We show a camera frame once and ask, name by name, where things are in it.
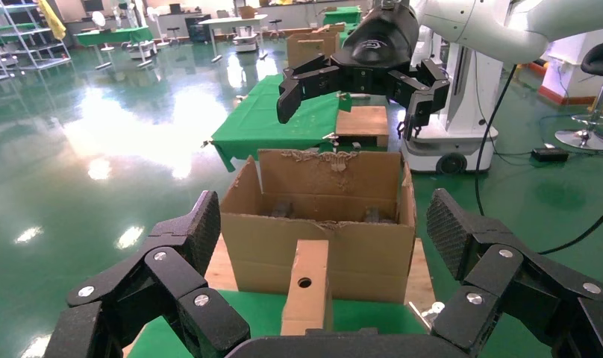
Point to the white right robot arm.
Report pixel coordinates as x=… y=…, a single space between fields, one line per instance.
x=479 y=24

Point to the light wooden board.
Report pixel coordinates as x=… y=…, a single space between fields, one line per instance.
x=225 y=276

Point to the black foam insert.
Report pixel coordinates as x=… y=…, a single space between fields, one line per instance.
x=281 y=208

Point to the yellow cloth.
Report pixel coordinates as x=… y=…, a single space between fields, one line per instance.
x=52 y=19

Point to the black power adapter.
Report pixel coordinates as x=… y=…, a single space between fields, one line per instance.
x=549 y=154

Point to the white long table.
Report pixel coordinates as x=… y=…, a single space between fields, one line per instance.
x=232 y=21

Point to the small white mobile robot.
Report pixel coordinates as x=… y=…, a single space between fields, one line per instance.
x=245 y=42

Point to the small cardboard box with hole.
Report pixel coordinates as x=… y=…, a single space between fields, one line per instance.
x=311 y=306

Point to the white standing fan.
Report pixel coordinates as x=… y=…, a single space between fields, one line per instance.
x=99 y=19

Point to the metal shelf rack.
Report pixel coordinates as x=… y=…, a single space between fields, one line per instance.
x=29 y=49

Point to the brown background cardboard box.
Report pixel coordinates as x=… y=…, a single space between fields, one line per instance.
x=309 y=49

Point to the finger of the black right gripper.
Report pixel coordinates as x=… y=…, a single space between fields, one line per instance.
x=306 y=84
x=425 y=99

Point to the green tablecloth on side table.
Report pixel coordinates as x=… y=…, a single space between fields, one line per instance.
x=262 y=123

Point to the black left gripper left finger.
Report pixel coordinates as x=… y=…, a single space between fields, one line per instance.
x=205 y=232

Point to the brown wooden board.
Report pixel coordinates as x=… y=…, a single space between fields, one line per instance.
x=363 y=123

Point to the black cabinet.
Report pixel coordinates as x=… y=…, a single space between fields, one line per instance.
x=198 y=29

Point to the black bar stool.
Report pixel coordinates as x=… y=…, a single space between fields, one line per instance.
x=600 y=59

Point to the large open cardboard carton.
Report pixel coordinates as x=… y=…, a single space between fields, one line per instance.
x=361 y=267

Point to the green covered background table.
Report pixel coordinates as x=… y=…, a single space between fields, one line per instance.
x=113 y=36
x=341 y=16

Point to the small black stool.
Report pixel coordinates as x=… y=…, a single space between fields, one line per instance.
x=173 y=30
x=276 y=22

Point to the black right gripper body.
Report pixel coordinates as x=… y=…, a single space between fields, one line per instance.
x=375 y=49

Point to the silver binder clip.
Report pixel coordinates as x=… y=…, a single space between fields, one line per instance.
x=240 y=98
x=332 y=140
x=434 y=309
x=206 y=144

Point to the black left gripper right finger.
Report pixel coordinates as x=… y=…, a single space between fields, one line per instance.
x=450 y=232

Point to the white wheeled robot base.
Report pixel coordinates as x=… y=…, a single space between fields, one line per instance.
x=469 y=99

